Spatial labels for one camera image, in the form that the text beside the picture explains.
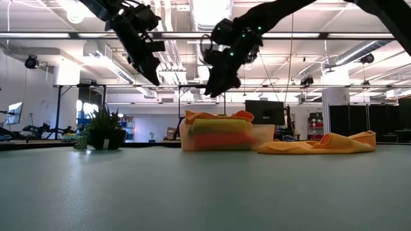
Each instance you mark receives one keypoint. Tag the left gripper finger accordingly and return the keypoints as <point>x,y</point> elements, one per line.
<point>149,72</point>

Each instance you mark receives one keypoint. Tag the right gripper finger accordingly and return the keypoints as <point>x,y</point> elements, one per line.
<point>221,86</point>

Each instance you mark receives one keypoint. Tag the orange towel with care label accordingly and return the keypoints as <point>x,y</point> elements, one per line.
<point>218,116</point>

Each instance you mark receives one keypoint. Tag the yellow microfiber towel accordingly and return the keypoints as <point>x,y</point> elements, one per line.
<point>221,123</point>

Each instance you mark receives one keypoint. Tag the pink microfiber towel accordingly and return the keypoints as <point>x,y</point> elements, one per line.
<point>224,141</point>

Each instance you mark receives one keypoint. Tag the orange microfiber towel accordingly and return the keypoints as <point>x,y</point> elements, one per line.
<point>321,146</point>

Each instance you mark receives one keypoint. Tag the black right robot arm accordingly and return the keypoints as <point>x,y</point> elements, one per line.
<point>321,13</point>

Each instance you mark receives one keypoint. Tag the black computer monitor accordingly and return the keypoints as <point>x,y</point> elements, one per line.
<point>266,112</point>

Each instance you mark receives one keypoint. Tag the black background stand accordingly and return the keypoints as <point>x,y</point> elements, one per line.
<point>80,85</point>

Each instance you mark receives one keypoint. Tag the small potted green plant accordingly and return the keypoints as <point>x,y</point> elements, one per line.
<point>106,134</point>

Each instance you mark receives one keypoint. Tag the black overhead rig beam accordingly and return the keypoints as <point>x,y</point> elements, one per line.
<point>324,35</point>

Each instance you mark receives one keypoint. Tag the red white storage rack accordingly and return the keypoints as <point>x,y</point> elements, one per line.
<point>315,123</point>

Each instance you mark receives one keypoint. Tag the black ceiling spotlight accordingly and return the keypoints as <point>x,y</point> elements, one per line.
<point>32,62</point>
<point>367,59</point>

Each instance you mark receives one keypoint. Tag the green table mat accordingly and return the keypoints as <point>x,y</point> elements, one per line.
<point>192,192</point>

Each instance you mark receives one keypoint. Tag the background desk monitor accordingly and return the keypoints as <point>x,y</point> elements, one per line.
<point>15,113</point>

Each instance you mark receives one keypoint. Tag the black partition panels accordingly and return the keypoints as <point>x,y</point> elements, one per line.
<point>363,118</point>

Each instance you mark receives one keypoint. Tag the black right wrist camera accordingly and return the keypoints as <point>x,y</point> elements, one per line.
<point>212,57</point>

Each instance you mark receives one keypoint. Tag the black background rig frame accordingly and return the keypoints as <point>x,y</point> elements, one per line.
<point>192,86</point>

